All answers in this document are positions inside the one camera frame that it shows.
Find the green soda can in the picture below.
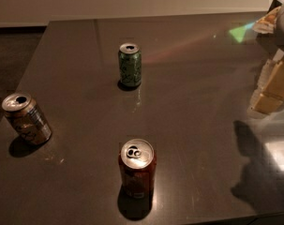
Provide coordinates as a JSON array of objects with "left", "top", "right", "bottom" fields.
[{"left": 118, "top": 43, "right": 142, "bottom": 87}]

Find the red coke can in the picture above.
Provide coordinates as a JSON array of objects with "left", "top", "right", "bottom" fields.
[{"left": 118, "top": 139, "right": 157, "bottom": 199}]

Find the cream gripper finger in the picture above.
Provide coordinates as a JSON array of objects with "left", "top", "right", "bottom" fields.
[
  {"left": 247, "top": 60, "right": 284, "bottom": 119},
  {"left": 252, "top": 7, "right": 281, "bottom": 34}
]

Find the brown gold soda can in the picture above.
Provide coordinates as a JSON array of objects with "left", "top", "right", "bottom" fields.
[{"left": 2, "top": 92, "right": 52, "bottom": 145}]

